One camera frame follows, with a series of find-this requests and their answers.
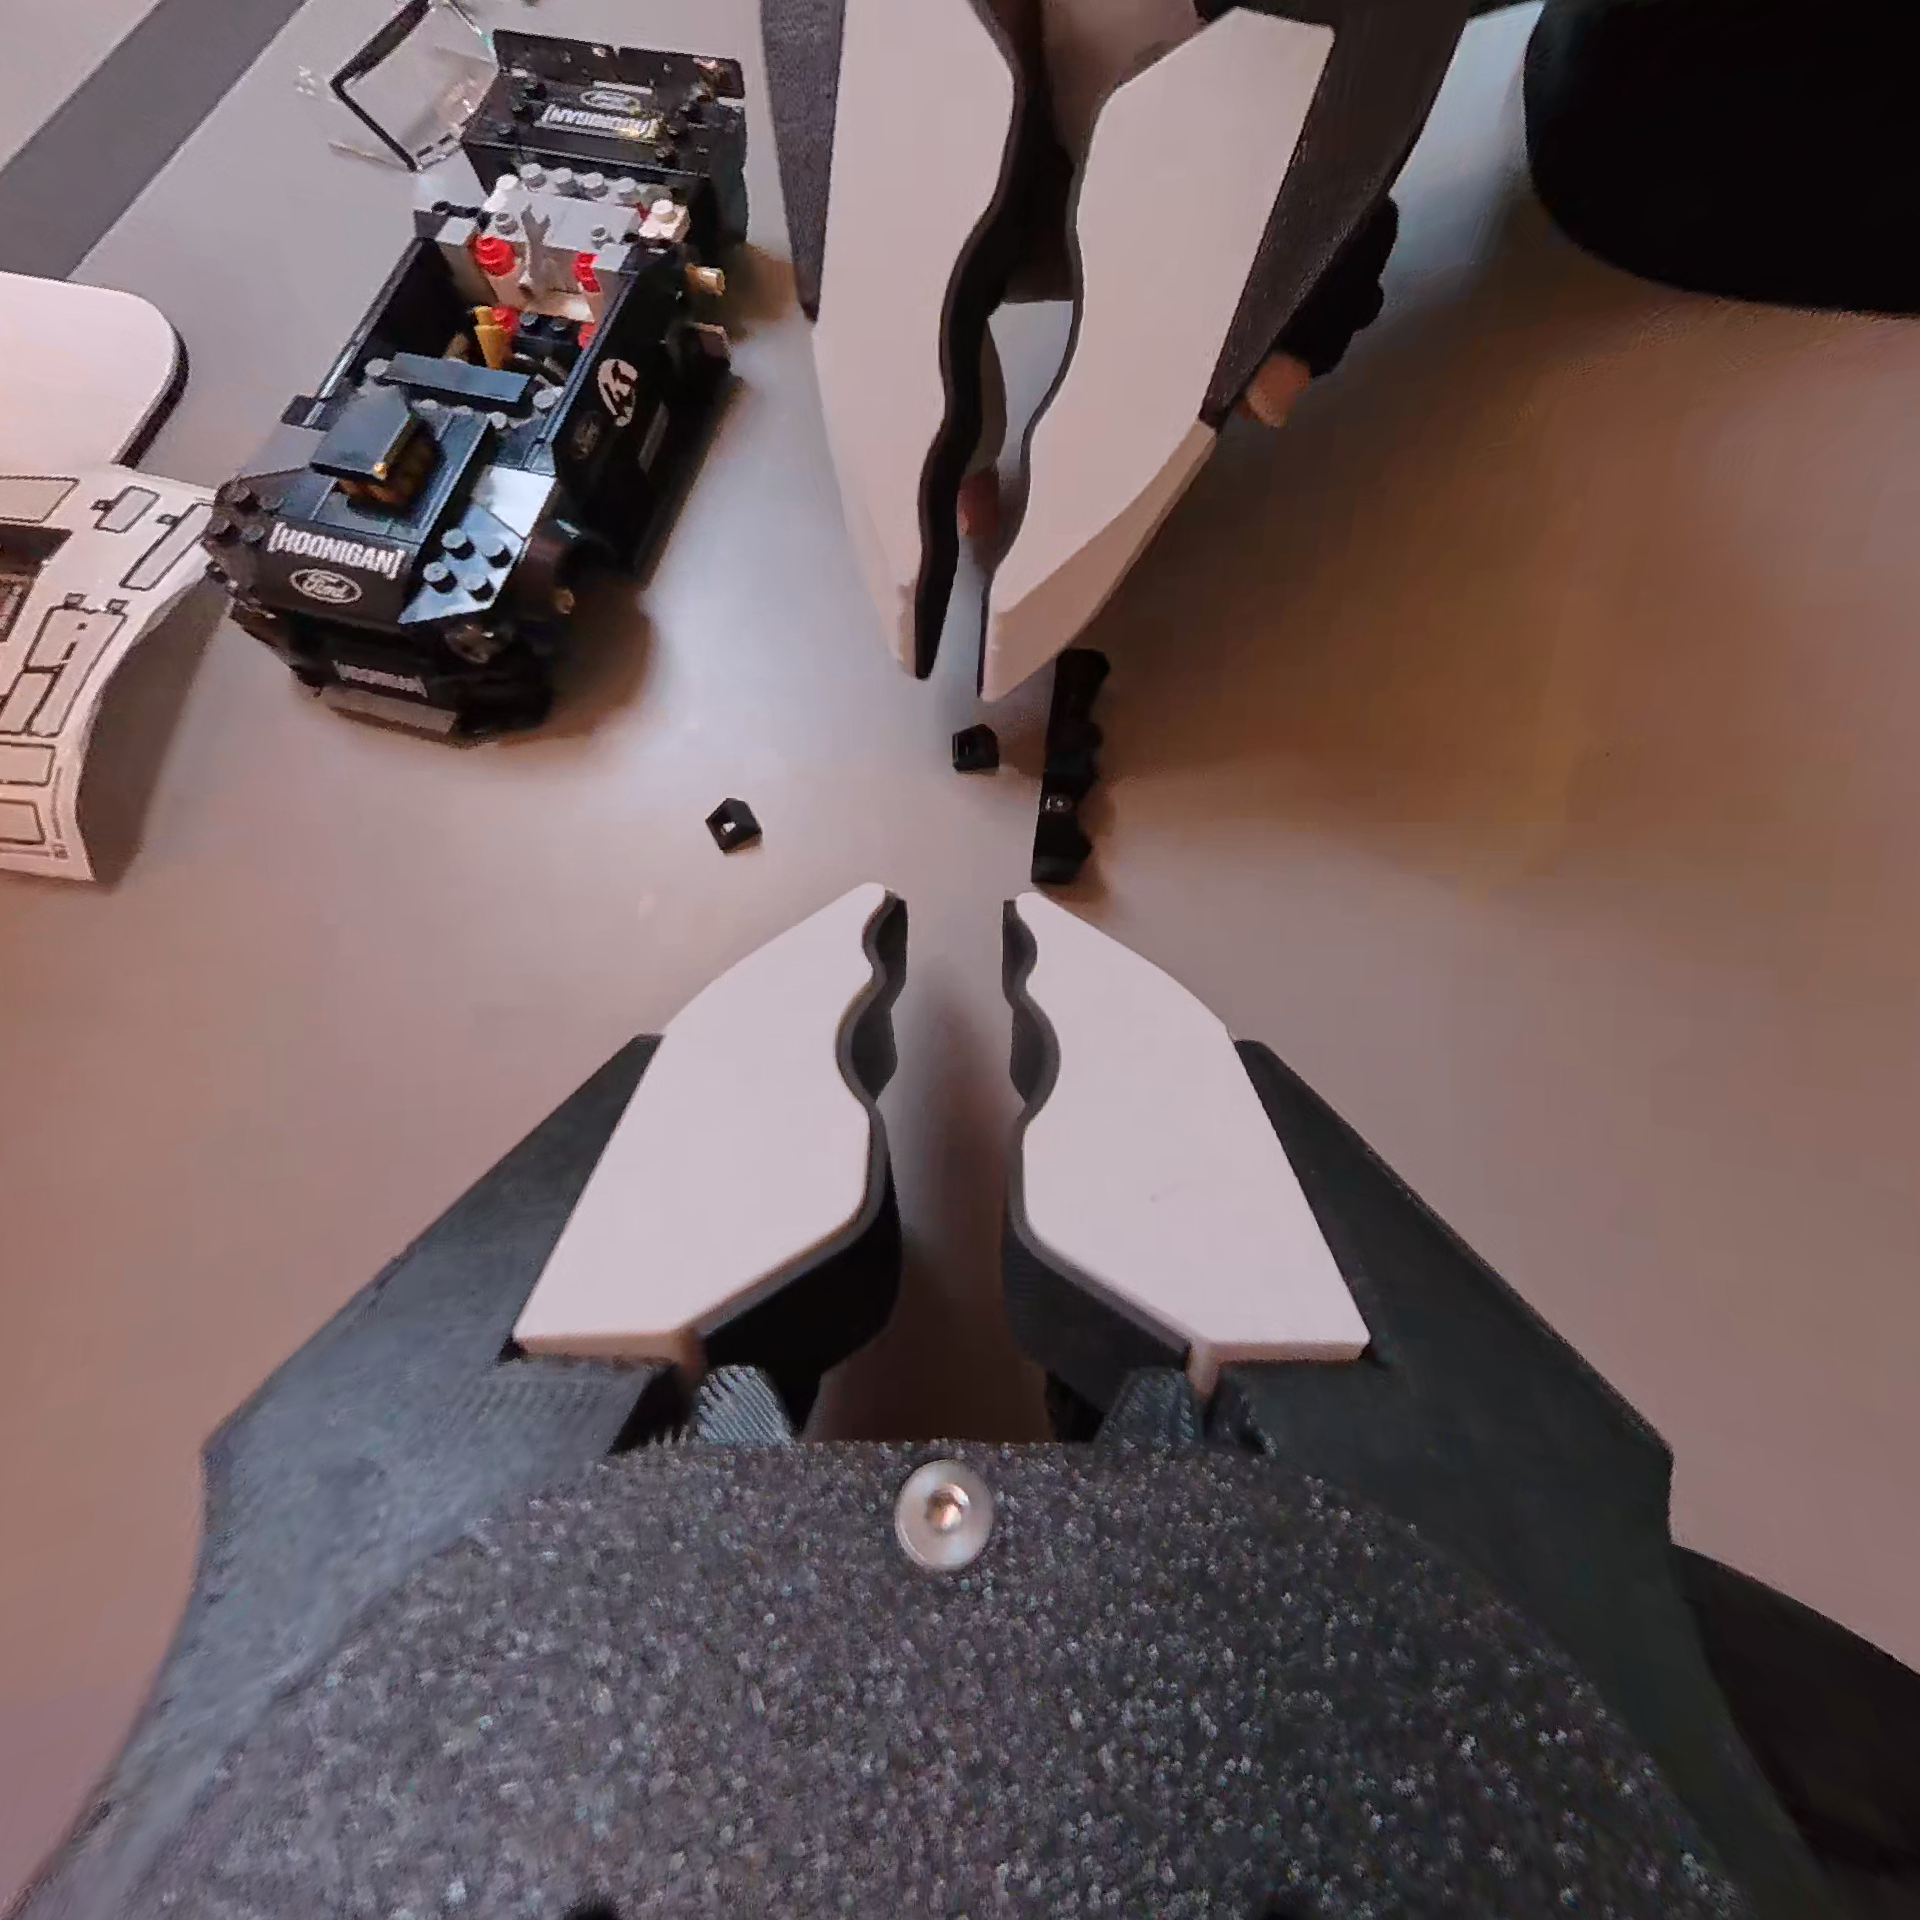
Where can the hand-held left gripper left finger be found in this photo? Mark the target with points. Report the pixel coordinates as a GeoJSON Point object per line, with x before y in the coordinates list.
{"type": "Point", "coordinates": [721, 1170]}

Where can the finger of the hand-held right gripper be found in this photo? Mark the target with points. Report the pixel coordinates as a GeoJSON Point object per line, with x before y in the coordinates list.
{"type": "Point", "coordinates": [901, 301]}
{"type": "Point", "coordinates": [1171, 333]}

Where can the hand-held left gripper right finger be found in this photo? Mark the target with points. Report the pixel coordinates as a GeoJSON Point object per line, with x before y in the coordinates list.
{"type": "Point", "coordinates": [1187, 1188]}

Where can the long black lego plate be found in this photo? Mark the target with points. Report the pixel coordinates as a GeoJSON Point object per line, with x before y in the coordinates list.
{"type": "Point", "coordinates": [1069, 767]}

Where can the small black lego piece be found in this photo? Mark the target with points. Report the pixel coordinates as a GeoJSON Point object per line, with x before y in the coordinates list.
{"type": "Point", "coordinates": [732, 818]}
{"type": "Point", "coordinates": [977, 749]}

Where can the black lego car model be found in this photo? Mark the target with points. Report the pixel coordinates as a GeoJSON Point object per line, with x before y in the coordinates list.
{"type": "Point", "coordinates": [451, 480]}

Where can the clear lego windshield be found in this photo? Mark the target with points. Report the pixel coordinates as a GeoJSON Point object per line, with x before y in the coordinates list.
{"type": "Point", "coordinates": [406, 86]}

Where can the person's right hand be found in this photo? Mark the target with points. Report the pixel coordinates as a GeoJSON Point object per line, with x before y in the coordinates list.
{"type": "Point", "coordinates": [1278, 392]}

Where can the black mesh pad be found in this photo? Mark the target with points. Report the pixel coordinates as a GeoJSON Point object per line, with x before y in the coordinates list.
{"type": "Point", "coordinates": [1740, 135]}

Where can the white sticker sheet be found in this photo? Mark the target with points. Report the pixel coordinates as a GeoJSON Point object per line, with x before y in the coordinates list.
{"type": "Point", "coordinates": [76, 662]}

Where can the white tray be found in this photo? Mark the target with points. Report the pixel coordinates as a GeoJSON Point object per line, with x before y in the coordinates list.
{"type": "Point", "coordinates": [76, 367]}

